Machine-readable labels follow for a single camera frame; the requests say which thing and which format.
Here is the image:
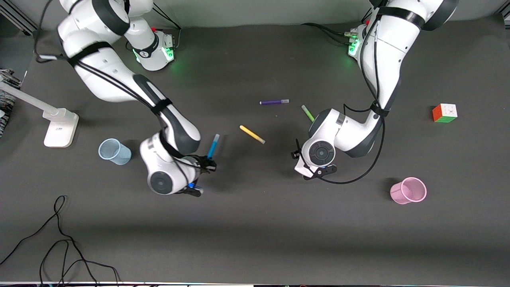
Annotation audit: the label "blue marker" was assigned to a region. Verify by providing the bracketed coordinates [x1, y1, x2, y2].
[207, 134, 220, 160]

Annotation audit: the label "yellow marker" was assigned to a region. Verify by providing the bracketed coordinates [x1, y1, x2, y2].
[239, 125, 266, 144]

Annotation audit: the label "blue mesh cup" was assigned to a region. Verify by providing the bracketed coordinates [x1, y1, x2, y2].
[98, 138, 132, 165]

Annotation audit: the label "pink mesh cup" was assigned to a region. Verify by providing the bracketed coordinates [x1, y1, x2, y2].
[390, 177, 427, 205]

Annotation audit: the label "white lamp stand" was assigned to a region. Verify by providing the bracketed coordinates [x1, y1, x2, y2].
[0, 78, 79, 148]

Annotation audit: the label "colourful puzzle cube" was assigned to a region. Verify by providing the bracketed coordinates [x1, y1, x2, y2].
[432, 103, 458, 123]

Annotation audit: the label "grey speckled cloth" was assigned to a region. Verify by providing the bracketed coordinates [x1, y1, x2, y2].
[0, 69, 21, 138]

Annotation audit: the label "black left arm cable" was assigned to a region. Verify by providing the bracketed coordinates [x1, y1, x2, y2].
[293, 12, 386, 185]

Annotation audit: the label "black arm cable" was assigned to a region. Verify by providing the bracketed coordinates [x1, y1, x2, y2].
[293, 12, 386, 185]
[34, 0, 212, 188]

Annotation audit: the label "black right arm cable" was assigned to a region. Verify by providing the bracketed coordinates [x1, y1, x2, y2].
[34, 0, 212, 188]

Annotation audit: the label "black left arm base cables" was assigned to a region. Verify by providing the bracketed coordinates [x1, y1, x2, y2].
[301, 8, 373, 45]

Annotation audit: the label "black arm base cables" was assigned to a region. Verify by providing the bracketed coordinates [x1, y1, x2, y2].
[127, 3, 182, 51]
[301, 8, 373, 45]

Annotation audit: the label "loose thin black cable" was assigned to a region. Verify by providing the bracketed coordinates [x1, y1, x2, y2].
[0, 195, 122, 287]

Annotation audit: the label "black right arm base cables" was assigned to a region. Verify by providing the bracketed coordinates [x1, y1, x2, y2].
[127, 3, 182, 51]

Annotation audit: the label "aluminium frame rail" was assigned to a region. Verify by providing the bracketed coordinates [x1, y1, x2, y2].
[0, 3, 33, 36]

